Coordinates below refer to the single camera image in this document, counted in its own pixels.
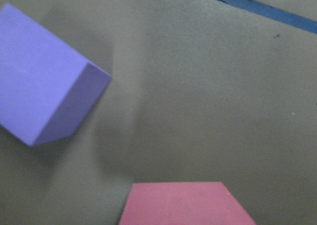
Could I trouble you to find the red foam cube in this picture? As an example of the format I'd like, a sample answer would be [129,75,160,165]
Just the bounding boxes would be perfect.
[119,182,255,225]

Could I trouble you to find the purple foam cube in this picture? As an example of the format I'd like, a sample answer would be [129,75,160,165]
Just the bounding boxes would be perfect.
[0,3,112,147]

